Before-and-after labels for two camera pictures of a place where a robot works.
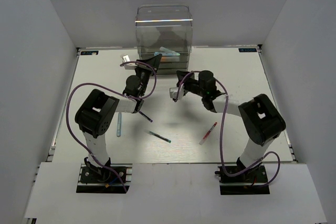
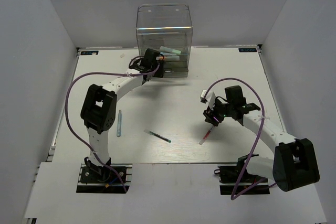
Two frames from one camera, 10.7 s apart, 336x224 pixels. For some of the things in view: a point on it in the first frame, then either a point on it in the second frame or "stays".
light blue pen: (118, 130) stays
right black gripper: (181, 74) → (211, 112)
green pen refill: (159, 137) stays
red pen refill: (212, 128) stays
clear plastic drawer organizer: (166, 30) stays
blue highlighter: (165, 53) → (171, 58)
